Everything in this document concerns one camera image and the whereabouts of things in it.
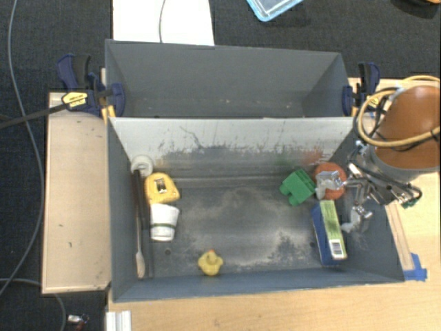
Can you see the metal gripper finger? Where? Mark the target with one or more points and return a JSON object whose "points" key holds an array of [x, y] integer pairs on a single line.
{"points": [[329, 180], [360, 216]]}

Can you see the orange ball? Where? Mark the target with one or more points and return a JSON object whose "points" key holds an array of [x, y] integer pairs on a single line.
{"points": [[334, 193]]}

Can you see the green and white box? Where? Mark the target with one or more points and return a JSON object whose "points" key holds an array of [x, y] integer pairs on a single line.
{"points": [[332, 226]]}

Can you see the green toy block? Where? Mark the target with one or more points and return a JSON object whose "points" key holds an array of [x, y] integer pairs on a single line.
{"points": [[298, 188]]}

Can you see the blue box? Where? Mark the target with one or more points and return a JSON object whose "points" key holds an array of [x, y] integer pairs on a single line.
{"points": [[318, 233]]}

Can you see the grey metal bin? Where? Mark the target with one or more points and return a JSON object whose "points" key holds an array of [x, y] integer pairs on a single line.
{"points": [[234, 226]]}

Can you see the yellow rubber duck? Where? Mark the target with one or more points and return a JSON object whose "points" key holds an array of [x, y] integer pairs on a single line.
{"points": [[210, 263]]}

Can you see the yellow tape measure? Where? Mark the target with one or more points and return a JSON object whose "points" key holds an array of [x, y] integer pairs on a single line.
{"points": [[162, 188]]}

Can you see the white paper cup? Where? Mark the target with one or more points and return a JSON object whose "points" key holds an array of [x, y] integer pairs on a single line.
{"points": [[162, 222]]}

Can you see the white round cap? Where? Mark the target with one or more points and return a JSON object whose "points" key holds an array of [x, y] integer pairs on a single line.
{"points": [[142, 163]]}

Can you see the pale wood board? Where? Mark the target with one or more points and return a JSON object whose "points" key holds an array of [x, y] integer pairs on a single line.
{"points": [[76, 202]]}

